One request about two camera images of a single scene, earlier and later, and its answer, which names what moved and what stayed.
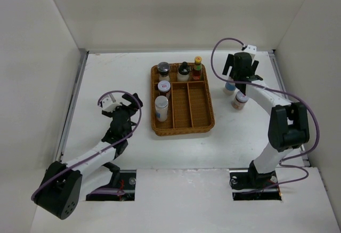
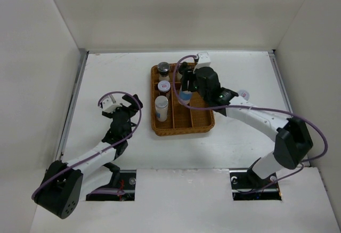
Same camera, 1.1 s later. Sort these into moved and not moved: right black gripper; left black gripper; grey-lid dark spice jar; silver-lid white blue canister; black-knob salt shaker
Moved: right black gripper; silver-lid white blue canister
Not moved: left black gripper; black-knob salt shaker; grey-lid dark spice jar
